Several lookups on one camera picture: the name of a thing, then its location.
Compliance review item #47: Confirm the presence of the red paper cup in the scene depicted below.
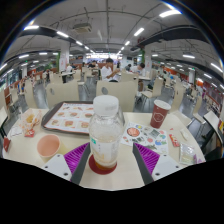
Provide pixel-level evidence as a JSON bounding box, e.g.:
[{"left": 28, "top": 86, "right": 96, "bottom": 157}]
[{"left": 149, "top": 99, "right": 172, "bottom": 130}]

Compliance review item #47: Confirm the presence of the beige side table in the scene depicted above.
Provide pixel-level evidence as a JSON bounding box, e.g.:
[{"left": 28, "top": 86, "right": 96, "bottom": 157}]
[{"left": 203, "top": 110, "right": 224, "bottom": 144}]

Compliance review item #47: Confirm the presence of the person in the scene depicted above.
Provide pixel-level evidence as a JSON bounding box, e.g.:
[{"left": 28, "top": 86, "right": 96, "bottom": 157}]
[
  {"left": 100, "top": 57, "right": 119, "bottom": 83},
  {"left": 129, "top": 62, "right": 146, "bottom": 77}
]

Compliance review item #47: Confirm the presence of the far beige chairs group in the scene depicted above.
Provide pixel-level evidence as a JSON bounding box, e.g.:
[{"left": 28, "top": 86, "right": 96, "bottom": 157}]
[{"left": 0, "top": 66, "right": 214, "bottom": 124}]

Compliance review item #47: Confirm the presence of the ceiling lights group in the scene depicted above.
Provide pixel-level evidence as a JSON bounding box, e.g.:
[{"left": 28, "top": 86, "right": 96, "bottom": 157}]
[{"left": 0, "top": 8, "right": 224, "bottom": 91}]

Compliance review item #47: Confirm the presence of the colourful sticker sheet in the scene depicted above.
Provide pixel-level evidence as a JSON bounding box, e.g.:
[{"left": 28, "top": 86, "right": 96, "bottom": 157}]
[{"left": 120, "top": 120, "right": 169, "bottom": 155}]

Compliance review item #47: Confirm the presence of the clear plastic drink bottle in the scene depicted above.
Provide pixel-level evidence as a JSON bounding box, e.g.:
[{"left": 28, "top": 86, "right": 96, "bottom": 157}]
[{"left": 88, "top": 94, "right": 125, "bottom": 171}]

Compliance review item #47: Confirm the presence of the clear plastic packet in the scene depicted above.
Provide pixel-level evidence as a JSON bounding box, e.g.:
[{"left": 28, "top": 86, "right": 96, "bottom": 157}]
[{"left": 179, "top": 142, "right": 198, "bottom": 166}]

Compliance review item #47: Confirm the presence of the ceiling air conditioner unit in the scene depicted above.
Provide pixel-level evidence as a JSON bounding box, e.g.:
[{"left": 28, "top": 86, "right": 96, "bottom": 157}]
[{"left": 72, "top": 22, "right": 93, "bottom": 34}]

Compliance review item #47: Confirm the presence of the yellow mug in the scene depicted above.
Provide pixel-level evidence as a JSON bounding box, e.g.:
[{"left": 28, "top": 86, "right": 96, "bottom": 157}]
[{"left": 36, "top": 133, "right": 63, "bottom": 163}]

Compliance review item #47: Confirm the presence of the white paper leaflet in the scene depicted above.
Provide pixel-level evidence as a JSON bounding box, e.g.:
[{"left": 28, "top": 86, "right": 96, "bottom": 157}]
[{"left": 8, "top": 124, "right": 24, "bottom": 138}]

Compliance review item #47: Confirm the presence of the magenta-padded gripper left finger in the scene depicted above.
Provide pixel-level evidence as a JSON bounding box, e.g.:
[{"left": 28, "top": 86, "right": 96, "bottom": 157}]
[{"left": 41, "top": 142, "right": 92, "bottom": 185}]

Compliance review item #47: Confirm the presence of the flat round red coaster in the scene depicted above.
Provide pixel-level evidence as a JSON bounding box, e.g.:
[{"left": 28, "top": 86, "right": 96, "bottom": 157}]
[{"left": 88, "top": 153, "right": 118, "bottom": 176}]

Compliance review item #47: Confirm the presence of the beige wooden chair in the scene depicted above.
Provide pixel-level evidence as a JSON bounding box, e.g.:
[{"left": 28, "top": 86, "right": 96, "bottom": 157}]
[
  {"left": 95, "top": 79, "right": 138, "bottom": 113},
  {"left": 45, "top": 81, "right": 80, "bottom": 109}
]

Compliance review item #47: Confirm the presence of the clear food wrapper bag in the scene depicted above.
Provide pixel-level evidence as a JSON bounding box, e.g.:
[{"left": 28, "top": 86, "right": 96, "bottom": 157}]
[{"left": 18, "top": 108, "right": 43, "bottom": 138}]

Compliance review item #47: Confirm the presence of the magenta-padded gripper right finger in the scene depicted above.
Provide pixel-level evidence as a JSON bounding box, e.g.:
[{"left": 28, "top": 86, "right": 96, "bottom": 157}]
[{"left": 132, "top": 143, "right": 183, "bottom": 185}]

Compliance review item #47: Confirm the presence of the small red sauce packet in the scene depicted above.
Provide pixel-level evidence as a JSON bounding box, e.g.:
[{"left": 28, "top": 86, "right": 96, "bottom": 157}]
[{"left": 23, "top": 129, "right": 36, "bottom": 138}]

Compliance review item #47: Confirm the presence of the dark food tray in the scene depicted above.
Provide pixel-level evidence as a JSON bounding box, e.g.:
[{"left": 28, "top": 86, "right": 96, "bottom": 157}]
[{"left": 40, "top": 100, "right": 126, "bottom": 135}]

